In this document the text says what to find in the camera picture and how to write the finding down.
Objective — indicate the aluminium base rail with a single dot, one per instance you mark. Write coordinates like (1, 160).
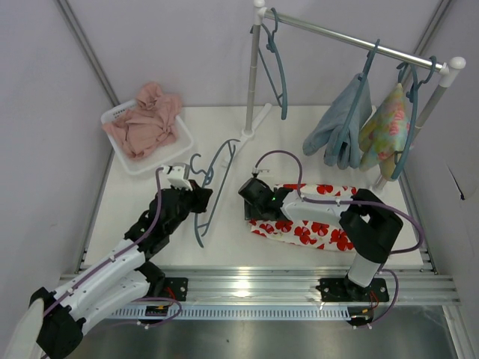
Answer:
(256, 286)

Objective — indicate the pastel floral garment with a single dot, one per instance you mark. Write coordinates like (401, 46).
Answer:
(383, 133)

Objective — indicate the pink crumpled garment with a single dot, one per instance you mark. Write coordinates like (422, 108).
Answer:
(149, 125)

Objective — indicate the teal hanger with floral garment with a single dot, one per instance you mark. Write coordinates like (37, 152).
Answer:
(400, 156)

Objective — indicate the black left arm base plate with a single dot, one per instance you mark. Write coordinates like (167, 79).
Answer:
(170, 287)

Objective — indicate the white plastic laundry basket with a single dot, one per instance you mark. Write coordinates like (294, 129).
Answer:
(161, 155)

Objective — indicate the grey corner frame post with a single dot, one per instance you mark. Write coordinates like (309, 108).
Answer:
(76, 29)

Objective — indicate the red poppy print skirt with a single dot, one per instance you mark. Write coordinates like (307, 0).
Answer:
(311, 234)

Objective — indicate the white slotted cable duct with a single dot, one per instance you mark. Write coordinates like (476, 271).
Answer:
(314, 312)

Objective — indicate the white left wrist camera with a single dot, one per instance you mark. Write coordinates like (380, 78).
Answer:
(178, 176)

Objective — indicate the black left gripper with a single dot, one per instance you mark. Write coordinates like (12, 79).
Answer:
(198, 195)

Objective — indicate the light blue fleece garment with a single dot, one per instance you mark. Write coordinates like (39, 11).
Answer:
(338, 130)

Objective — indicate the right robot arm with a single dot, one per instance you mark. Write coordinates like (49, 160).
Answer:
(326, 218)

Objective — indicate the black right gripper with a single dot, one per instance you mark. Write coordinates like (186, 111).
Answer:
(249, 211)

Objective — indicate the teal hanger with blue garment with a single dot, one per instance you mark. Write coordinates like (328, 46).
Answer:
(363, 79)

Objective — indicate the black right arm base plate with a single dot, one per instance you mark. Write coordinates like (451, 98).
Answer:
(341, 289)

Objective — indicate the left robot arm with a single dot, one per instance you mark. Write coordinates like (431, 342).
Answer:
(126, 274)

